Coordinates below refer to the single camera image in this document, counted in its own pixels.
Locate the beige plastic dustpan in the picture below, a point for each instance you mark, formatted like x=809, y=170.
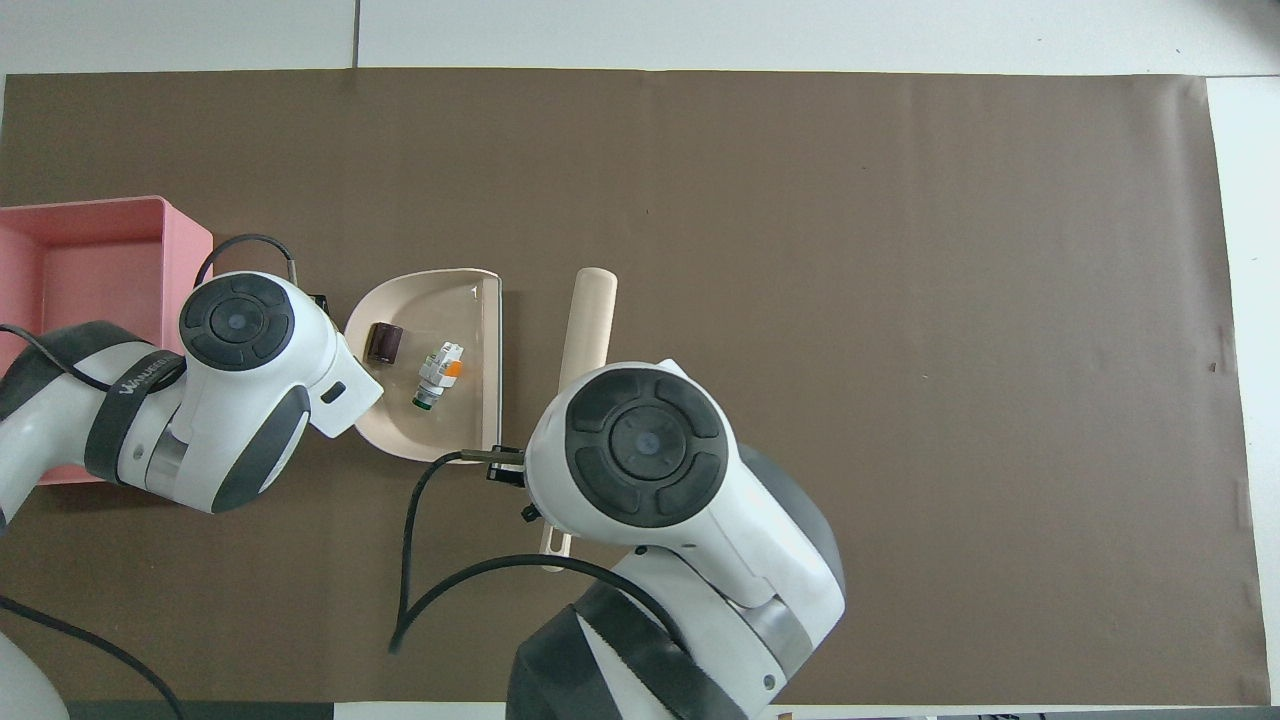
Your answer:
x=465, y=320

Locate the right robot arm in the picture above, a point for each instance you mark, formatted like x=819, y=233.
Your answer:
x=680, y=520

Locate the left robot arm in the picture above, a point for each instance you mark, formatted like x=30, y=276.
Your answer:
x=240, y=400

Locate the pink plastic bin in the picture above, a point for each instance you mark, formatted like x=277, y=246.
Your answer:
x=95, y=260

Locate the dark brown square component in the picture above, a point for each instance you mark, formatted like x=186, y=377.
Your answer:
x=384, y=342

